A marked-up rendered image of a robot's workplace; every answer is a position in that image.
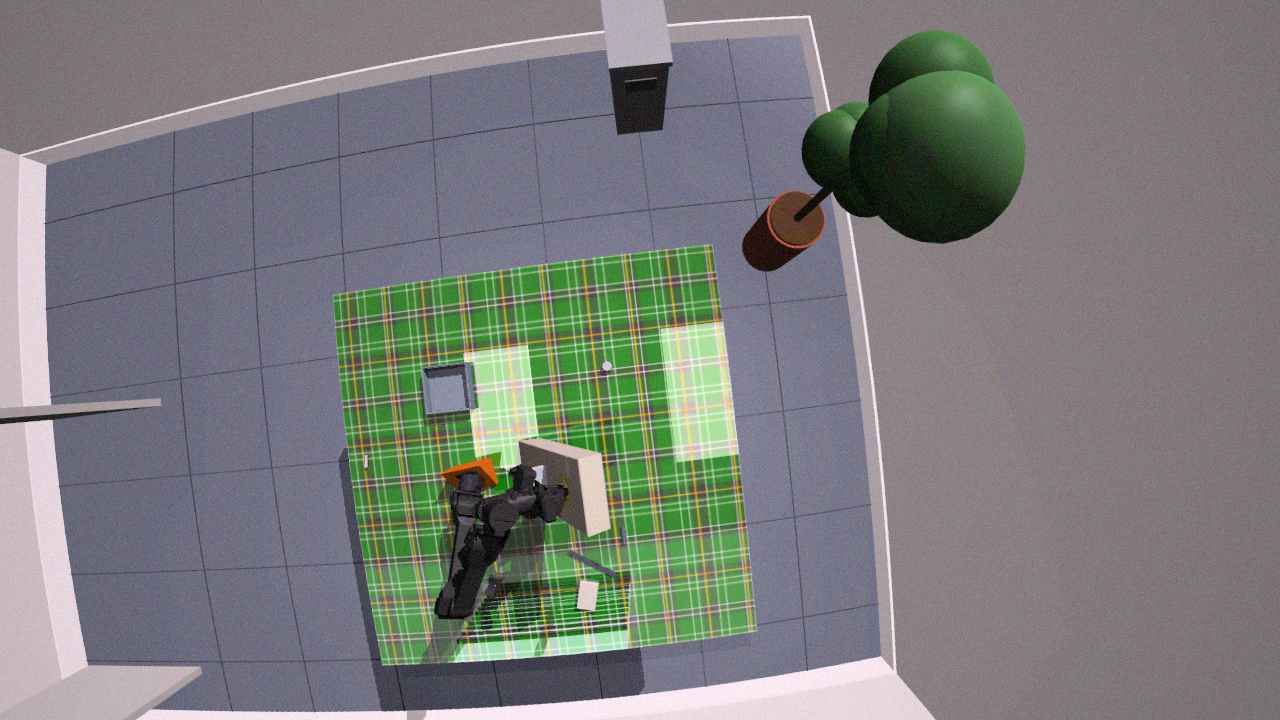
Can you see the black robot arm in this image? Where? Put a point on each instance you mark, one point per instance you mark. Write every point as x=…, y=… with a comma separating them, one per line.
x=477, y=546

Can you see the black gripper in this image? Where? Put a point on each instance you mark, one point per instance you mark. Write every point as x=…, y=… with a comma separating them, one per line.
x=543, y=497

